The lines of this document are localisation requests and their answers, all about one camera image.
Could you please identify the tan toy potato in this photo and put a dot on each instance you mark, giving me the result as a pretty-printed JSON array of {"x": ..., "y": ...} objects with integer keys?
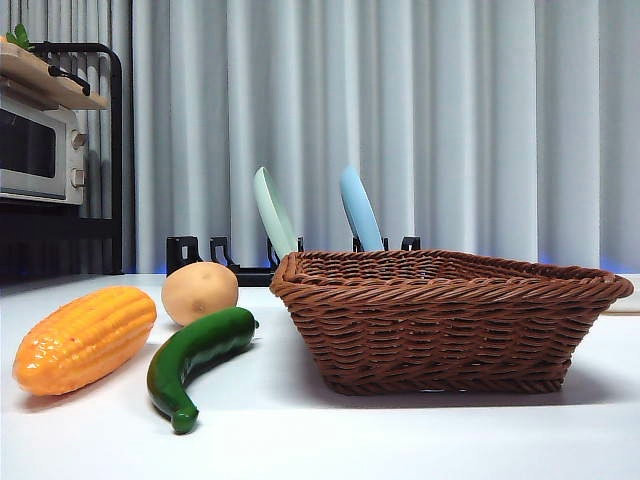
[{"x": 200, "y": 290}]

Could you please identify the brown wicker basket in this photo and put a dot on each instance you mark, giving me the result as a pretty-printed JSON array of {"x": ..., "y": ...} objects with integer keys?
[{"x": 440, "y": 325}]

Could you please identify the green toy cucumber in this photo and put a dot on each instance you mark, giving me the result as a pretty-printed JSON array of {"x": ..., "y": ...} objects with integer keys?
[{"x": 190, "y": 355}]

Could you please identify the yellow orange toy corn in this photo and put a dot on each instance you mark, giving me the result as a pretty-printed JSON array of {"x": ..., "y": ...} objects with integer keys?
[{"x": 85, "y": 340}]

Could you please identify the pale blue plate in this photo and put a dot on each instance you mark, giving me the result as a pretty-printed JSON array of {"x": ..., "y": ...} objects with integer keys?
[{"x": 360, "y": 215}]

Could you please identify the pale green plate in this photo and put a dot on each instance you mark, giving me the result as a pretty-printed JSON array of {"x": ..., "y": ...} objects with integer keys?
[{"x": 272, "y": 215}]

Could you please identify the black plate rack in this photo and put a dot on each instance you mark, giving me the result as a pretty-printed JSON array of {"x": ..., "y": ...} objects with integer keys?
[{"x": 177, "y": 250}]

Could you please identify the grey white curtain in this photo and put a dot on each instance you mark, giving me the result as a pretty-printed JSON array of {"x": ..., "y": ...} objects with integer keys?
[{"x": 450, "y": 125}]

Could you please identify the silver toaster oven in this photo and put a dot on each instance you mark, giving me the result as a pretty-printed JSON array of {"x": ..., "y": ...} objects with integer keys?
[{"x": 30, "y": 145}]

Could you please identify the white plate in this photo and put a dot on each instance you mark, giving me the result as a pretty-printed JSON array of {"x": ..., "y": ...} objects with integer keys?
[{"x": 627, "y": 305}]

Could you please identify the green leafy plant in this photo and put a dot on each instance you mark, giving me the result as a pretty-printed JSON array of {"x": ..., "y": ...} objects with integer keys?
[{"x": 21, "y": 36}]

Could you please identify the black metal shelf frame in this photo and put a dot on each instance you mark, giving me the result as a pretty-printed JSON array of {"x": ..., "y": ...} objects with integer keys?
[{"x": 116, "y": 200}]

